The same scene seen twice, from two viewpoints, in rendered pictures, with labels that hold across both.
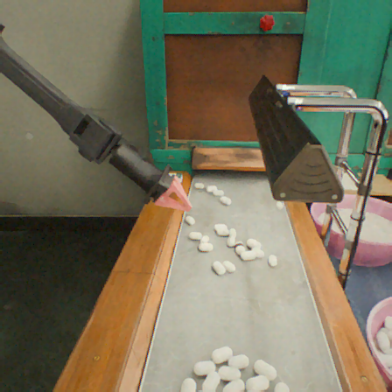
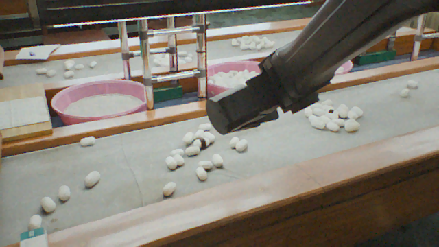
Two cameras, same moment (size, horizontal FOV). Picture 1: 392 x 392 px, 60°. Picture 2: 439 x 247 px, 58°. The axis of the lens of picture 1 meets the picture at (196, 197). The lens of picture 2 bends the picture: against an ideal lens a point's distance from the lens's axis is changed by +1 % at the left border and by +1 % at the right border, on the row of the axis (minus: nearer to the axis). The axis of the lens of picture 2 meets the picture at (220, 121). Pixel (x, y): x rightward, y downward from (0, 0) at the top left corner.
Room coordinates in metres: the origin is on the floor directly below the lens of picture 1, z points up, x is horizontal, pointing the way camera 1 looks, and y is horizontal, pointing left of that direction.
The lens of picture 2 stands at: (1.04, 0.60, 1.20)
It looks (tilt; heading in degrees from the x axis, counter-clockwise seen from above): 27 degrees down; 239
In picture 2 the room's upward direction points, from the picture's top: straight up
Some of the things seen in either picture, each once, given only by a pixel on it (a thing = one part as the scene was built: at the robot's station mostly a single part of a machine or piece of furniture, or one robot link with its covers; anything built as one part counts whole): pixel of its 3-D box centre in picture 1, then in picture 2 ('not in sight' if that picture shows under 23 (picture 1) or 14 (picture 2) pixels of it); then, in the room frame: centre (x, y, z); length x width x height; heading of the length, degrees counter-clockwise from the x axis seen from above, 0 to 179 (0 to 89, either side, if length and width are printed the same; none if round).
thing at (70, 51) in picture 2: not in sight; (216, 51); (0.15, -0.94, 0.67); 1.81 x 0.12 x 0.19; 175
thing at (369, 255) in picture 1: (358, 230); (104, 111); (0.80, -0.45, 0.72); 0.27 x 0.27 x 0.10
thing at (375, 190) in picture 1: (339, 182); (15, 109); (1.02, -0.47, 0.77); 0.33 x 0.15 x 0.01; 85
